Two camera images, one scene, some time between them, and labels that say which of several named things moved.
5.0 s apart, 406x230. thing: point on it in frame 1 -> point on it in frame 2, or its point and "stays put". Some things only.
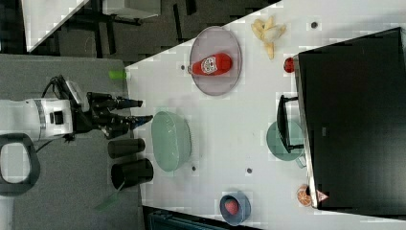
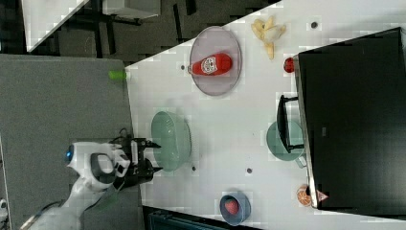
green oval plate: x=170 y=140 stays put
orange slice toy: x=303 y=196 stays put
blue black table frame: x=160 y=218 stays put
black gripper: x=94 y=111 -> x=141 y=170
